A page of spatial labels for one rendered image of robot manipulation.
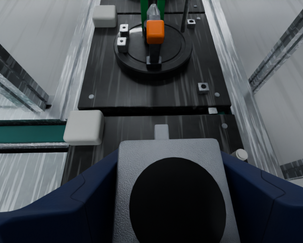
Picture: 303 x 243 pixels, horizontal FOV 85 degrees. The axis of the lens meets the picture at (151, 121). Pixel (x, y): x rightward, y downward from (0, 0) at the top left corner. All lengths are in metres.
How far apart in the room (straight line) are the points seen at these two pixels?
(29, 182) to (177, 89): 0.28
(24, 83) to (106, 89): 0.11
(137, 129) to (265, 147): 0.18
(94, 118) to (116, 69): 0.11
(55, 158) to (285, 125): 0.46
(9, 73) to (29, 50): 0.35
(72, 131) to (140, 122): 0.09
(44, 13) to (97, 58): 0.43
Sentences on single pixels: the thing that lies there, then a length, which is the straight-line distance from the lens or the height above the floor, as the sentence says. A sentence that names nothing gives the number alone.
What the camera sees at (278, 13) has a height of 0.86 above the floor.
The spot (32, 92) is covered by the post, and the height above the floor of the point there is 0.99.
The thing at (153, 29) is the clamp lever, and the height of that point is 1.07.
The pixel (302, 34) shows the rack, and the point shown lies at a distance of 0.33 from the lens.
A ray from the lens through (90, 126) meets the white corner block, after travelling 0.23.
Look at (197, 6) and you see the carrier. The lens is 0.47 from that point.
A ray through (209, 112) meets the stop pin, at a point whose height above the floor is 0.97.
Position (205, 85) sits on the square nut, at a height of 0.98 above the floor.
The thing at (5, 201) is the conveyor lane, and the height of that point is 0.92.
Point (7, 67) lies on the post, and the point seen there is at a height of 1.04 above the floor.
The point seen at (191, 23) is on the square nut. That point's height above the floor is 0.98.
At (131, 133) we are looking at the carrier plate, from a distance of 0.23.
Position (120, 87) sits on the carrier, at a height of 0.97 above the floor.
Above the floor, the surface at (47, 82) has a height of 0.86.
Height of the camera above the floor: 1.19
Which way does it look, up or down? 63 degrees down
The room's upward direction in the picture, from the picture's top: straight up
